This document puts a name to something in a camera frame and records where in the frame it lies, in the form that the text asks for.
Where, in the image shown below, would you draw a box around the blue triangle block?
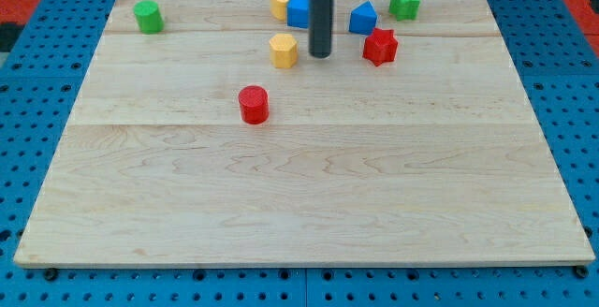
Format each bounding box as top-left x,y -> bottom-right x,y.
348,1 -> 378,36

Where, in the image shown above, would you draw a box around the yellow hexagon block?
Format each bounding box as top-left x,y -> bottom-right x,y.
269,33 -> 298,68

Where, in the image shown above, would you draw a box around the yellow heart block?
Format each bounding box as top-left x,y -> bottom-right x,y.
270,0 -> 290,22

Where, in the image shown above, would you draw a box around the green star block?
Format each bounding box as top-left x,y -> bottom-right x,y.
388,0 -> 420,21

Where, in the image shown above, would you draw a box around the blue cube block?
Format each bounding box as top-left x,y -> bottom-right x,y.
286,0 -> 309,29

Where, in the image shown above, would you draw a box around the red star block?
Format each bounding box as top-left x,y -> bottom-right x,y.
362,28 -> 399,66

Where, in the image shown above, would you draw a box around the wooden board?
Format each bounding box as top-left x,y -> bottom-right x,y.
14,0 -> 595,269

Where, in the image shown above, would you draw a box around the red cylinder block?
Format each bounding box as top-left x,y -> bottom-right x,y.
238,85 -> 270,124

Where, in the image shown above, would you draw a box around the green cylinder block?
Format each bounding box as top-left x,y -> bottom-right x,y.
133,0 -> 164,34

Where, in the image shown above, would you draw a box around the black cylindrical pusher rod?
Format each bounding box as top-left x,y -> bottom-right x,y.
308,0 -> 334,58

